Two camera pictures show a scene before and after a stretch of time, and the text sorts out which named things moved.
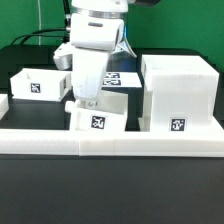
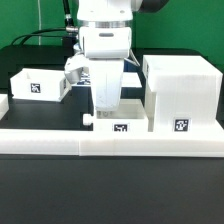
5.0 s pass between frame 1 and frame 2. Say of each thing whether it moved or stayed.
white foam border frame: stayed
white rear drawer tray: stayed
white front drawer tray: moved
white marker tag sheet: stayed
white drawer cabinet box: moved
